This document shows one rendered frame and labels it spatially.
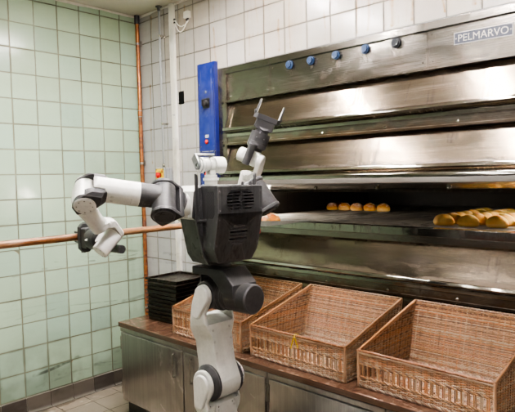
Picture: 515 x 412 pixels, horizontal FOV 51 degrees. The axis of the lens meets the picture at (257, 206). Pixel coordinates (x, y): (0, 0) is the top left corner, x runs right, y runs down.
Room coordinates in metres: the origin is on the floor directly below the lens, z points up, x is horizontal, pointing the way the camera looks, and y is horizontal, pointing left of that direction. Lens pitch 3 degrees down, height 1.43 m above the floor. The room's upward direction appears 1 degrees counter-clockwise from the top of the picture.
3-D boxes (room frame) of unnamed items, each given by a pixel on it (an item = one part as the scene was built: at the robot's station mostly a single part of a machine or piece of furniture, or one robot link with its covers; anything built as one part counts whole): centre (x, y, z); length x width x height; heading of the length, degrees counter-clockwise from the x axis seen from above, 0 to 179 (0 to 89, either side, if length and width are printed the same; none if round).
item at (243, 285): (2.11, 0.12, 1.00); 0.28 x 0.13 x 0.18; 47
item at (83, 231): (2.22, 0.69, 1.20); 0.12 x 0.10 x 0.13; 46
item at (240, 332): (2.94, 0.13, 0.72); 0.56 x 0.49 x 0.28; 45
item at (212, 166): (2.17, 0.18, 1.47); 0.10 x 0.07 x 0.09; 126
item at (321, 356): (2.53, -0.31, 0.72); 0.56 x 0.49 x 0.28; 46
